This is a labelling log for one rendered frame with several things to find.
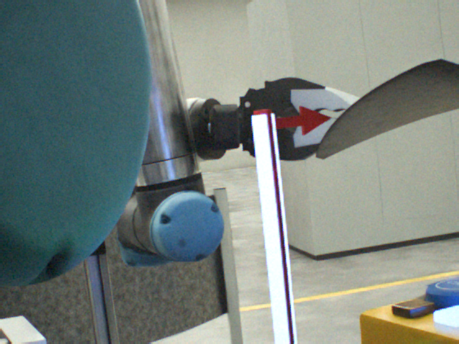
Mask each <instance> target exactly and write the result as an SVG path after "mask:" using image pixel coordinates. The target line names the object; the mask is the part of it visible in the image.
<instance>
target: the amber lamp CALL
mask: <svg viewBox="0 0 459 344"><path fill-rule="evenodd" d="M434 311H435V305H434V303H433V302H428V301H423V300H420V299H411V300H409V301H402V302H399V303H397V304H395V305H392V312H393V315H397V316H401V317H402V316H404V317H406V318H409V319H412V318H416V317H419V316H422V315H429V314H432V313H434Z"/></svg>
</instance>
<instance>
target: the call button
mask: <svg viewBox="0 0 459 344"><path fill-rule="evenodd" d="M425 286H426V287H427V288H426V291H425V297H426V301H428V302H433V303H434V305H435V306H439V307H455V306H459V277H456V278H448V279H446V280H442V281H439V282H436V283H432V284H428V285H425Z"/></svg>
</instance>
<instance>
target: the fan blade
mask: <svg viewBox="0 0 459 344"><path fill-rule="evenodd" d="M456 109H459V64H457V63H455V62H452V61H448V60H444V59H443V58H440V59H437V60H433V61H428V62H425V63H422V64H419V65H417V66H414V67H412V68H411V69H410V70H407V71H405V72H403V73H401V74H399V75H396V76H394V77H392V78H391V79H390V80H388V81H386V82H385V83H383V84H381V85H379V86H378V87H376V88H374V89H372V90H371V91H369V92H368V93H367V94H366V95H365V96H363V97H362V98H360V99H359V100H356V101H355V102H354V103H353V104H352V105H351V106H350V107H349V108H348V109H347V110H346V111H344V112H343V113H342V114H341V115H340V116H339V117H338V119H337V120H336V121H335V122H334V123H333V124H332V125H331V126H330V128H329V129H328V131H327V132H326V133H325V136H324V137H323V138H322V139H321V141H320V144H319V146H318V148H317V150H316V158H318V159H321V160H324V159H326V158H328V157H330V156H332V155H335V154H337V153H339V152H341V151H343V150H345V149H347V148H349V147H352V146H354V145H356V144H358V143H362V142H364V141H365V140H367V139H369V138H373V137H375V136H377V135H380V134H382V133H385V132H387V131H389V130H392V129H395V128H400V127H402V126H404V125H406V124H410V123H413V122H415V121H418V120H422V119H424V118H426V117H430V116H432V115H440V114H443V113H445V112H448V111H453V110H456Z"/></svg>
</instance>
